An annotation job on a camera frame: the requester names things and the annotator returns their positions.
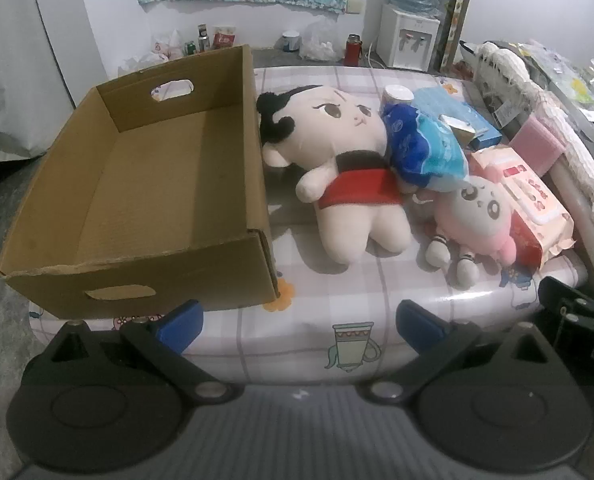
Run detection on pink round plush toy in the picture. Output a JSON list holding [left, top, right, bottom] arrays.
[[424, 176, 518, 288]]

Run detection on red thermos bottle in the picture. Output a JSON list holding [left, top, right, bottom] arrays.
[[344, 34, 363, 66]]

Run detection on patterned leaning boards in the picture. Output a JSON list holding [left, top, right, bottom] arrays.
[[432, 0, 478, 73]]

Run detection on white plastic bag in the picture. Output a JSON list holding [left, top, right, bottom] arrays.
[[152, 30, 185, 61]]

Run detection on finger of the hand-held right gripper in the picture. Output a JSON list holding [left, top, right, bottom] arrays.
[[540, 276, 594, 318]]

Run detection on grey curtain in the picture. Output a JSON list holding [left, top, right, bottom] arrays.
[[0, 0, 102, 158]]

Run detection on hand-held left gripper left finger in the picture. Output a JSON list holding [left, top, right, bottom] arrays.
[[52, 300, 227, 404]]

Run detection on blue soft tissue pack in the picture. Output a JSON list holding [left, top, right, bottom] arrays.
[[381, 102, 470, 193]]

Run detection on brown cardboard box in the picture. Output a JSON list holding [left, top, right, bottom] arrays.
[[0, 45, 280, 321]]

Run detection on clear plastic bag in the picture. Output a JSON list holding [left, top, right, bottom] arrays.
[[299, 17, 345, 61]]

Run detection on light blue tissue box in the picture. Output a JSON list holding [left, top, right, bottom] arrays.
[[412, 85, 503, 151]]

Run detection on white water dispenser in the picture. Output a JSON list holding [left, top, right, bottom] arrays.
[[376, 4, 440, 71]]

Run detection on white lace cloth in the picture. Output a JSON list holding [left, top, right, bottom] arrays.
[[474, 42, 594, 211]]

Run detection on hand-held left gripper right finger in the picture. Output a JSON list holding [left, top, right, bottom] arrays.
[[369, 300, 553, 403]]

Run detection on pink soft pad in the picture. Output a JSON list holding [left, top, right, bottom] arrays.
[[510, 115, 568, 177]]

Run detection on black-haired plush doll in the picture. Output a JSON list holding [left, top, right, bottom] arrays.
[[256, 85, 413, 263]]

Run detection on pink wet wipes pack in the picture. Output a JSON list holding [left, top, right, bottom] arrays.
[[470, 145, 575, 268]]

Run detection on pile of clear plastic packets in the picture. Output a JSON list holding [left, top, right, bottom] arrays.
[[517, 40, 594, 126]]

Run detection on small cream box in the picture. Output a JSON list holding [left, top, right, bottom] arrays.
[[437, 115, 478, 148]]

